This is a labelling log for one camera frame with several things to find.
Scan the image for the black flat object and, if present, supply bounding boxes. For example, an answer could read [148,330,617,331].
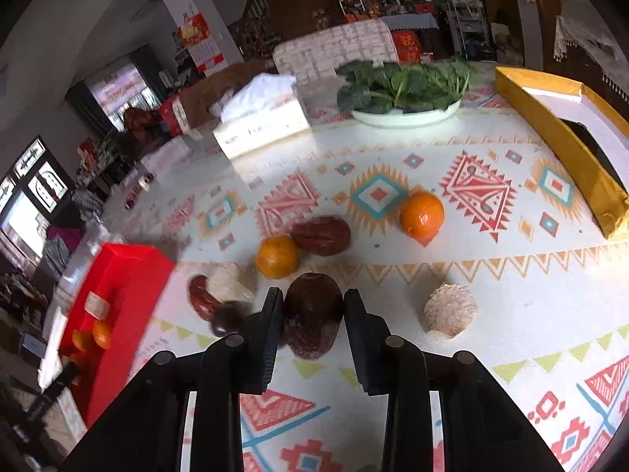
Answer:
[560,118,622,183]

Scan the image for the red printed carton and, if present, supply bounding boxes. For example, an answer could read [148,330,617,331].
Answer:
[390,29,423,62]

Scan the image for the red cardboard box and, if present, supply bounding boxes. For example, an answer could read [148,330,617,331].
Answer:
[59,243,177,428]

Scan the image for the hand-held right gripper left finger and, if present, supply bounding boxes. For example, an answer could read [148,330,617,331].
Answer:
[64,288,285,472]

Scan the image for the chair with draped clothes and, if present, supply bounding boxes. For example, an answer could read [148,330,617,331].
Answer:
[42,189,106,276]

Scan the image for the door with arched windows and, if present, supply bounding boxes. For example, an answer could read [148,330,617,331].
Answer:
[0,135,74,256]

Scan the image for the red jujube date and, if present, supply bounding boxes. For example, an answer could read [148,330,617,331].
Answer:
[283,273,345,360]
[290,215,352,256]
[189,275,217,322]

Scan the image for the beige pastry piece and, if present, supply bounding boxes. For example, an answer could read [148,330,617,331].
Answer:
[423,282,478,339]

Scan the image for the white plate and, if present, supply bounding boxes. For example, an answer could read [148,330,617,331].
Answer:
[351,98,463,129]

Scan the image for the chair with brick-pattern cover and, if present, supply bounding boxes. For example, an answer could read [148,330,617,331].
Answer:
[272,20,399,84]

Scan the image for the red wall calendar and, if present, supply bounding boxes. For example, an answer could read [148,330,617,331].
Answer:
[177,10,229,77]

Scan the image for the chair with lace cover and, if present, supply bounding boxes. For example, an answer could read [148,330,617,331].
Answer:
[553,0,629,104]

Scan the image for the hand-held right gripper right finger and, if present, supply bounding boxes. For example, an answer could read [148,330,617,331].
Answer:
[343,288,566,472]

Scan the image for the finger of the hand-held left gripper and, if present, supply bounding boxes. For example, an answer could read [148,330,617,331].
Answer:
[27,364,82,426]

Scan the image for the gold cardboard box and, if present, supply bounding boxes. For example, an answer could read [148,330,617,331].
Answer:
[495,66,629,241]

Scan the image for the metal storage rack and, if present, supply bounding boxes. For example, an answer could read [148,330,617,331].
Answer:
[445,0,492,60]

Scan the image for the window with green curtains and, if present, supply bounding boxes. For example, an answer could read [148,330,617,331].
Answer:
[66,46,168,131]

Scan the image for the wooden staircase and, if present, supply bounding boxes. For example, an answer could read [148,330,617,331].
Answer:
[231,0,345,55]

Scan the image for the patterned tablecloth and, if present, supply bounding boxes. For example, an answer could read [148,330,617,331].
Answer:
[39,56,629,472]

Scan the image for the red gift box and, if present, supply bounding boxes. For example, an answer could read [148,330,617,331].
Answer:
[157,93,192,138]

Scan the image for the green leafy vegetables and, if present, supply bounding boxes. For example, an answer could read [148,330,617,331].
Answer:
[335,59,475,114]

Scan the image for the white tissue box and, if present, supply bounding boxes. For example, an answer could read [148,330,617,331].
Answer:
[212,73,311,160]

